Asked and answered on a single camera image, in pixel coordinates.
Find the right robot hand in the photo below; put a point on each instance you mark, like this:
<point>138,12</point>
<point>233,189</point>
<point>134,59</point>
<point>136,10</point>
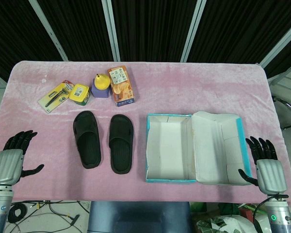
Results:
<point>271,174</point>

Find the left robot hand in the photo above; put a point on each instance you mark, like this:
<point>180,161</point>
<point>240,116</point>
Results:
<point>8,165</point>

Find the black rubber slipper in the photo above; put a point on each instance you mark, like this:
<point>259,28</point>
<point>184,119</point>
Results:
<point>88,150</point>
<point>121,155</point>

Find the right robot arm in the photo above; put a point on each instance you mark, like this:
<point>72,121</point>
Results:
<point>280,218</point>

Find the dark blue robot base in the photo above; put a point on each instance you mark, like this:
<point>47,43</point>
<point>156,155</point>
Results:
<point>138,218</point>

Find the teal cardboard shoe box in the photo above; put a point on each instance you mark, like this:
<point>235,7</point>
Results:
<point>169,150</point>

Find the orange snack box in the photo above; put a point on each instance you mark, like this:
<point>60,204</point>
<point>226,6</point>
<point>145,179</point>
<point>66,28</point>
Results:
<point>121,87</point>

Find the green white packaging pile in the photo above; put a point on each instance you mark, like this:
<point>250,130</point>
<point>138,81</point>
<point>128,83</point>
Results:
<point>215,223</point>

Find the yellow razor blister pack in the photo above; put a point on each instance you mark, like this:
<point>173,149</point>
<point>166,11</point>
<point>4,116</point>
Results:
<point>54,97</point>

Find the green container yellow lid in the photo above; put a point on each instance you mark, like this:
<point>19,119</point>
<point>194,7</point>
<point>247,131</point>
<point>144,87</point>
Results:
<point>78,93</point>

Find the purple block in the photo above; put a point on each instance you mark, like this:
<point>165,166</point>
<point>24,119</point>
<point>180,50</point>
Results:
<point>99,94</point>

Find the yellow pear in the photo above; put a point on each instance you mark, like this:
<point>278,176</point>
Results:
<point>101,82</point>

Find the pink plush table cloth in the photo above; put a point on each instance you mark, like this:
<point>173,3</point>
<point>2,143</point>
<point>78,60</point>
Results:
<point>184,85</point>

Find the black curtain panel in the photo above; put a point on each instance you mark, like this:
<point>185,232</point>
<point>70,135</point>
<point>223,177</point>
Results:
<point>245,24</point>
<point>155,29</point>
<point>14,29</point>
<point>82,29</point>

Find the chrome black chair frame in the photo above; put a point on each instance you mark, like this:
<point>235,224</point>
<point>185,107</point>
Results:
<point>289,106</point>

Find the aluminium partition post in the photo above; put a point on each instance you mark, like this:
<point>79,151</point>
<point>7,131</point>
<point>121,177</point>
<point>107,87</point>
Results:
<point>192,31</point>
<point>111,31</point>
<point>49,31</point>
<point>283,77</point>
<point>281,46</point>

